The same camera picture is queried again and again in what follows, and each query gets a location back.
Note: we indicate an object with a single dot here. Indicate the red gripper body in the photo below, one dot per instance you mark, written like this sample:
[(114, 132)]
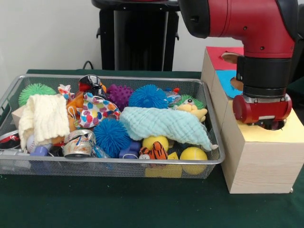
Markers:
[(261, 109)]

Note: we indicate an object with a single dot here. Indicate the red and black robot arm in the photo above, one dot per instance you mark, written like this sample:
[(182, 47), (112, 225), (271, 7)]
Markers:
[(261, 23)]

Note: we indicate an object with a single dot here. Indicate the wooden box with three holes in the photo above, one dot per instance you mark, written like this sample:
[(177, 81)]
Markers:
[(261, 166)]

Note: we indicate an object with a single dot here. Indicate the shallow clear mesh bin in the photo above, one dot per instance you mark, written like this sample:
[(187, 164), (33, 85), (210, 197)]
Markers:
[(71, 166)]

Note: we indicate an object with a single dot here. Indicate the dark green table cloth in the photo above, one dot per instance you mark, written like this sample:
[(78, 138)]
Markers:
[(118, 202), (298, 91)]

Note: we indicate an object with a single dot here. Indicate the black upright panel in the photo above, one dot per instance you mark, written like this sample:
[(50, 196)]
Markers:
[(299, 61)]

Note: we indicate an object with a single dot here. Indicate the green spiky monster toy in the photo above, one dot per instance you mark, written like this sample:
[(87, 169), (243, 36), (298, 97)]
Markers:
[(198, 102)]

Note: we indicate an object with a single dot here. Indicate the yellow smooth ball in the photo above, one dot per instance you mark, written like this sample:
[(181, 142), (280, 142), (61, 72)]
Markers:
[(193, 156)]

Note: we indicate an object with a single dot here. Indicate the light blue waffle cloth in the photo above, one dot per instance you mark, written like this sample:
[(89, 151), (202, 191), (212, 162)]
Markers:
[(161, 123)]

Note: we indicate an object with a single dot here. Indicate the orange tiger plush toy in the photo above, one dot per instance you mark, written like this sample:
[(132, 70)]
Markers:
[(158, 152)]

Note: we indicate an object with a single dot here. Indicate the blue spiky rubber ball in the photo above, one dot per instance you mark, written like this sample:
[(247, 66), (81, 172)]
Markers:
[(147, 96), (111, 137)]

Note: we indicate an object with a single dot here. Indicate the purple knobbly ball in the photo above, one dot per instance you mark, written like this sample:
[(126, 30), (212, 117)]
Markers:
[(120, 95)]

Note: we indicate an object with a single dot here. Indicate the colourful dotted cloth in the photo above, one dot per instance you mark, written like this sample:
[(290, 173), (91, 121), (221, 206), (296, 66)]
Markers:
[(95, 111)]

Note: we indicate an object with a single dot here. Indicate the cream waffle cloth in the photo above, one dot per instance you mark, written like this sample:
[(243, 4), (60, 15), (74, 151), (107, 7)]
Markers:
[(45, 116)]

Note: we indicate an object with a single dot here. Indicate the green spiky rubber ball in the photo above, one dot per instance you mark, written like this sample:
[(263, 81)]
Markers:
[(35, 90)]

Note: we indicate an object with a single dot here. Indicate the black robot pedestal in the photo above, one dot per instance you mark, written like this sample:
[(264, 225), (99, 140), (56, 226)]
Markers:
[(142, 42)]

